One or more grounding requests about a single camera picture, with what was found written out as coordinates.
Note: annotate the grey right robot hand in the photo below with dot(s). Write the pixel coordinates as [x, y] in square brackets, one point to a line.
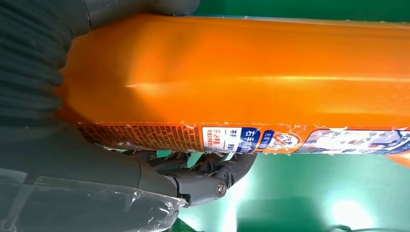
[70, 153]

